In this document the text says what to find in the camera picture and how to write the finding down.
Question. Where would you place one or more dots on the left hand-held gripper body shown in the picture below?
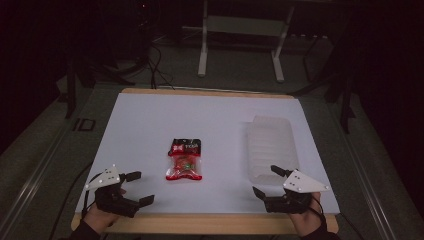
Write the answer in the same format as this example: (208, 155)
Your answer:
(111, 200)

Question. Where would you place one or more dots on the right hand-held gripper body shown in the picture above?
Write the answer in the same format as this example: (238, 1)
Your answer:
(290, 204)

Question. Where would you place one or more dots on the clear plastic container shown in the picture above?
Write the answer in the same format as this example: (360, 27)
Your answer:
(271, 143)

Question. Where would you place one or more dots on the red and black snack packet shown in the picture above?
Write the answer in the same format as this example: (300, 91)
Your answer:
(184, 161)

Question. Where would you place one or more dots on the person's left hand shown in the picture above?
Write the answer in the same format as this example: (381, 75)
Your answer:
(98, 218)

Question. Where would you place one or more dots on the person's right hand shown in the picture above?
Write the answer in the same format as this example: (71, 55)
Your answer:
(310, 220)

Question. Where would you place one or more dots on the white table mat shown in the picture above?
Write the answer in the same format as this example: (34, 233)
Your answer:
(150, 133)

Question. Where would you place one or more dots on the dark metal stand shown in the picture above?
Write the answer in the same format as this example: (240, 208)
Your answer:
(70, 90)
(346, 100)

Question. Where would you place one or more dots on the white metal stand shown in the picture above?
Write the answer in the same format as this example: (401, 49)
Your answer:
(241, 26)

